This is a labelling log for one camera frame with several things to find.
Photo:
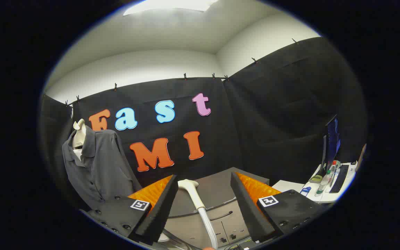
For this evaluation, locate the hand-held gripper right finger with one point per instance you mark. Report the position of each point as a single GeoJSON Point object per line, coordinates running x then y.
{"type": "Point", "coordinates": [252, 211]}

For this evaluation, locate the green round object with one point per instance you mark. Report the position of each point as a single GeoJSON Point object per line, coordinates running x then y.
{"type": "Point", "coordinates": [315, 178]}

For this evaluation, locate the white low drawer unit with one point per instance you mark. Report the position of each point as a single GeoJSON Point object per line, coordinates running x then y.
{"type": "Point", "coordinates": [288, 186]}

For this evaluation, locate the grey button shirt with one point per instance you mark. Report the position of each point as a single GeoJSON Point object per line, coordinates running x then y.
{"type": "Point", "coordinates": [99, 166]}

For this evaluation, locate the white mannequin torso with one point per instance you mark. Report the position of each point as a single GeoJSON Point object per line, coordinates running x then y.
{"type": "Point", "coordinates": [79, 137]}

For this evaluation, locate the clear plastic bottle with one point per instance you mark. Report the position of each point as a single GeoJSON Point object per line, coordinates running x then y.
{"type": "Point", "coordinates": [323, 184]}

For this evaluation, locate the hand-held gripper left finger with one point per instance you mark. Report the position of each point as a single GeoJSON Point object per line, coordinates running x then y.
{"type": "Point", "coordinates": [158, 211]}

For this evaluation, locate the cream garment steamer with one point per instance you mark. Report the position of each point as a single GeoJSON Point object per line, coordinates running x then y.
{"type": "Point", "coordinates": [194, 194]}

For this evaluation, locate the ceiling light panel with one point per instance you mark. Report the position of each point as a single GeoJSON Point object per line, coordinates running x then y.
{"type": "Point", "coordinates": [168, 5]}

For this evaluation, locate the grey cabinet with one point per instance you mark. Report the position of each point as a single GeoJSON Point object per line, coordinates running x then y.
{"type": "Point", "coordinates": [217, 189]}

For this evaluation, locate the black keyboard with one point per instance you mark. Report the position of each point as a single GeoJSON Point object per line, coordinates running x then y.
{"type": "Point", "coordinates": [339, 178]}

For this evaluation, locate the small blue object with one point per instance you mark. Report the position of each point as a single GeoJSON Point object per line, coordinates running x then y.
{"type": "Point", "coordinates": [305, 190]}

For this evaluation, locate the white side table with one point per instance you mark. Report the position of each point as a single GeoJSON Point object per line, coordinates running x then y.
{"type": "Point", "coordinates": [325, 198]}

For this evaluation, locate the black computer monitor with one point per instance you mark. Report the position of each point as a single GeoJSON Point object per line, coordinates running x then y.
{"type": "Point", "coordinates": [332, 139]}

